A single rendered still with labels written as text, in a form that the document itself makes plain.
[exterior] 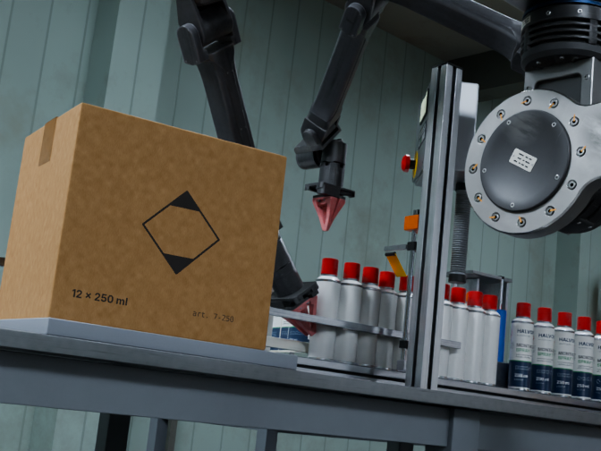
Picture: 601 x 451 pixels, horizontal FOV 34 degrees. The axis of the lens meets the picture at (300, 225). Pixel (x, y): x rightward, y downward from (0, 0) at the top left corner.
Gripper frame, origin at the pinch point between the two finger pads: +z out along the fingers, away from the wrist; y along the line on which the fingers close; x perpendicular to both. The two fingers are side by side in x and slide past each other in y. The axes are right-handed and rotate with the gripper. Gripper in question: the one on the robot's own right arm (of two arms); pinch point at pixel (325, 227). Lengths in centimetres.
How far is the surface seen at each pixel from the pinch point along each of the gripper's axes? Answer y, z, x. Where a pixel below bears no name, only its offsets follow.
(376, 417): 35, 40, 61
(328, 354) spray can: 12.7, 29.4, 21.3
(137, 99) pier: -80, -99, -262
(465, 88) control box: -4.1, -27.5, 35.2
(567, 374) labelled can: -60, 25, 23
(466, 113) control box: -4.5, -22.2, 35.7
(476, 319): -27.4, 16.7, 22.3
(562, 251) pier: -491, -101, -313
